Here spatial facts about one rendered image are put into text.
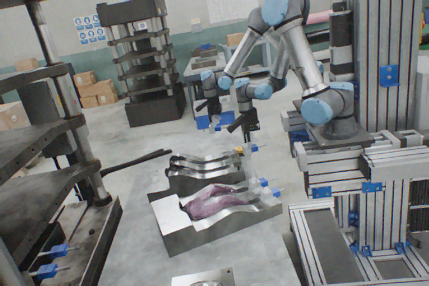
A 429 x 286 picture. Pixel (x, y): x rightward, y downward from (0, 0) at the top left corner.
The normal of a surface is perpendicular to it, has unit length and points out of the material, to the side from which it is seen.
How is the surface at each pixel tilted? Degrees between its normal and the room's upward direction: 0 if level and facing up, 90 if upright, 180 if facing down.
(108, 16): 90
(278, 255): 0
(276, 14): 83
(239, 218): 90
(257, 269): 0
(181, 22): 90
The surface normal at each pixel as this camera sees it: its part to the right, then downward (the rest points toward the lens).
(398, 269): -0.18, -0.91
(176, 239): 0.35, 0.30
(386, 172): -0.06, 0.40
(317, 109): -0.67, 0.50
